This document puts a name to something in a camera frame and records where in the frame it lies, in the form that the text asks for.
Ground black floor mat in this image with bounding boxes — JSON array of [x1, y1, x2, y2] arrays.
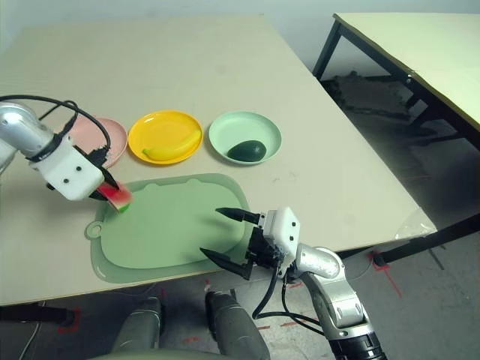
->
[[324, 73, 413, 121]]

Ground grey robot leg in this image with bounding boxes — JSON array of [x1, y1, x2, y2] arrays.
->
[[112, 296, 163, 353], [205, 288, 271, 360]]

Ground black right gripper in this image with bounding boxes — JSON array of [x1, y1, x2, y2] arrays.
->
[[199, 207, 284, 281]]

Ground red watermelon slice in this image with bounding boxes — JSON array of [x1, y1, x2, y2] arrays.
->
[[97, 181, 134, 215]]

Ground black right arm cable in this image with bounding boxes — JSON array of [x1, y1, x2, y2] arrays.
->
[[253, 262, 327, 337]]

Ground grey robot torso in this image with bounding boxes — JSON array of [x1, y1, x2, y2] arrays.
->
[[85, 346, 226, 360]]

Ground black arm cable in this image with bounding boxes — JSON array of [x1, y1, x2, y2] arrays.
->
[[0, 95, 113, 158], [253, 262, 327, 337]]

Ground grey robot right leg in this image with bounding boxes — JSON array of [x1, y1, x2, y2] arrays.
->
[[205, 288, 271, 360]]

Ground yellow plate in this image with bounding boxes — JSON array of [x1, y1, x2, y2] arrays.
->
[[127, 109, 204, 166]]

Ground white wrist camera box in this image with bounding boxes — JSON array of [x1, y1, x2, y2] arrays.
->
[[261, 205, 302, 266], [31, 136, 105, 202]]

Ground dark green avocado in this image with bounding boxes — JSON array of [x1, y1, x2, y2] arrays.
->
[[227, 140, 267, 163]]

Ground clear plastic sheet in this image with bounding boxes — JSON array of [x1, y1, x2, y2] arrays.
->
[[395, 208, 438, 239]]

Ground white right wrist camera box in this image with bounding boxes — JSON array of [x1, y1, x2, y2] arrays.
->
[[261, 205, 302, 266]]

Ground yellow banana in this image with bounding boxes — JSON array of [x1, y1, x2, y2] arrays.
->
[[141, 129, 203, 159]]

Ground grey robot left leg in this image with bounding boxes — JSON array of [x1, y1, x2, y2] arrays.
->
[[112, 296, 163, 353]]

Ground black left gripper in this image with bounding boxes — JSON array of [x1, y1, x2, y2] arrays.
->
[[73, 145, 121, 202]]

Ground beige side table black legs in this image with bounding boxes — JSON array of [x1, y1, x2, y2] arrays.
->
[[313, 13, 480, 151]]

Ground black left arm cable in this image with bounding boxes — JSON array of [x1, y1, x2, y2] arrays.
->
[[0, 95, 113, 158]]

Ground green cutting board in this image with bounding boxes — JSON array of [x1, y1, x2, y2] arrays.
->
[[84, 172, 251, 281]]

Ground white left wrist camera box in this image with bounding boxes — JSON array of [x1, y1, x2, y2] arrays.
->
[[31, 136, 105, 202]]

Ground light green plate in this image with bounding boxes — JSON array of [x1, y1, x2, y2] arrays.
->
[[208, 110, 283, 166]]

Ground black table foot bar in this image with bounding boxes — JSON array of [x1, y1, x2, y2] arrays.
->
[[337, 213, 480, 266], [0, 304, 74, 326]]

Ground pink plate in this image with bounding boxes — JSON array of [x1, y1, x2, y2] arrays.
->
[[55, 117, 128, 169]]

